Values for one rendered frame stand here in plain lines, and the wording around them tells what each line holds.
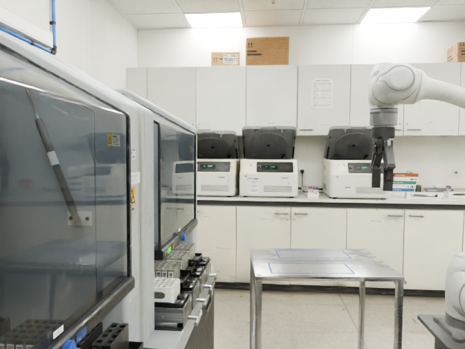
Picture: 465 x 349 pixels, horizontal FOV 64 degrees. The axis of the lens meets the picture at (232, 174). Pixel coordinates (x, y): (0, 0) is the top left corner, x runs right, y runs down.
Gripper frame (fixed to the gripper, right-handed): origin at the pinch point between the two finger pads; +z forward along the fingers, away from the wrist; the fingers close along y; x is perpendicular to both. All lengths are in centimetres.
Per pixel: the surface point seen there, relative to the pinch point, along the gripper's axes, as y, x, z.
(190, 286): 1, 67, 38
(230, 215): 219, 75, 48
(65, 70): -43, 90, -31
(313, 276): 16.4, 20.7, 38.1
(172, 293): -15, 70, 35
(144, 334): -28, 75, 43
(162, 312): -17, 73, 41
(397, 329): 20, -14, 60
